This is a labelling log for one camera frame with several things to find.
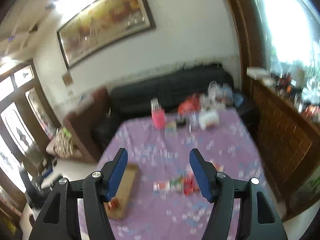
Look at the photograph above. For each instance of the brown wooden cabinet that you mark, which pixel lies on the brown wooden cabinet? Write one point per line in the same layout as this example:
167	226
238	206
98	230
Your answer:
287	142

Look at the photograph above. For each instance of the purple floral tablecloth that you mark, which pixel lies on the purple floral tablecloth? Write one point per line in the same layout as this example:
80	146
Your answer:
162	156

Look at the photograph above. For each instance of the wooden glass door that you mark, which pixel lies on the wooden glass door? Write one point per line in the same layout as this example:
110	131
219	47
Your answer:
28	124

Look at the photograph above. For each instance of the small black box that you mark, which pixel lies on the small black box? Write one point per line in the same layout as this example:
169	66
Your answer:
181	121

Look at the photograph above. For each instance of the framed wall painting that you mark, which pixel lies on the framed wall painting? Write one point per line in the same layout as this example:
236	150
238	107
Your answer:
101	24

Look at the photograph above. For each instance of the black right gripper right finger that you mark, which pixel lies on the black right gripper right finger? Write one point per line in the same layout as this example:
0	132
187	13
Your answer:
258	218

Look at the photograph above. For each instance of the pink sleeved bottle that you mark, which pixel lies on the pink sleeved bottle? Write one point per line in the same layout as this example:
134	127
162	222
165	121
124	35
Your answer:
157	114

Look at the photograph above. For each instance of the white plastic jar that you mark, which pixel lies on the white plastic jar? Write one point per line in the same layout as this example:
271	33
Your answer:
208	119

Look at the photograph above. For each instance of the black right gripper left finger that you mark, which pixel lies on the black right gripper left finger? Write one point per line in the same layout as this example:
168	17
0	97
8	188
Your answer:
59	217

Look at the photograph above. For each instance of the white red snack packet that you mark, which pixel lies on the white red snack packet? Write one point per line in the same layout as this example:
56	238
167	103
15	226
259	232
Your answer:
161	186

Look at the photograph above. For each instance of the brown armchair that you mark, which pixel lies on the brown armchair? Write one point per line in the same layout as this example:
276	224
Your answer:
89	126

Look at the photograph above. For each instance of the cardboard box tray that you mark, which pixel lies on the cardboard box tray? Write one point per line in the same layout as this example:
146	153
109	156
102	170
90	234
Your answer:
119	204

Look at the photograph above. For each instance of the black sofa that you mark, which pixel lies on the black sofa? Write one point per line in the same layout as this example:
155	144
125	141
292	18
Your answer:
133	100

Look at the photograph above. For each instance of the patterned bag on stool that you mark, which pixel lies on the patterned bag on stool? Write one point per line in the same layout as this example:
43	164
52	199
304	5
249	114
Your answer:
63	145

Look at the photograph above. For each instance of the small grey notebook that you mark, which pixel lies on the small grey notebook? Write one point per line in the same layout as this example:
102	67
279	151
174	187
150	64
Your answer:
171	130

